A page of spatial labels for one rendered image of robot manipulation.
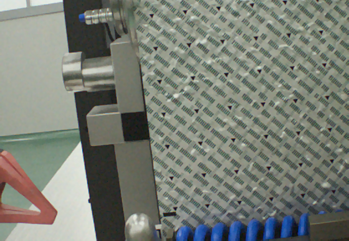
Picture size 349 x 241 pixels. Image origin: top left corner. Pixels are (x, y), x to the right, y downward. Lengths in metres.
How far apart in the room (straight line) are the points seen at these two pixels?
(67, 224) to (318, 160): 0.61
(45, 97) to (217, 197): 5.82
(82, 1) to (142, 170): 0.32
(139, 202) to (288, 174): 0.17
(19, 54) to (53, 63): 0.30
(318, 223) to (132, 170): 0.22
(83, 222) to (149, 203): 0.44
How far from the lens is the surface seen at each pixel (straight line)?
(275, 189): 0.73
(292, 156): 0.73
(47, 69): 6.49
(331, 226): 0.68
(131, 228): 0.67
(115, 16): 0.74
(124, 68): 0.79
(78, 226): 1.23
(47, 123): 6.57
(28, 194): 0.76
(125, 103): 0.79
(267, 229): 0.71
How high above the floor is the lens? 1.27
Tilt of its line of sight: 11 degrees down
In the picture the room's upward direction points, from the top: 7 degrees counter-clockwise
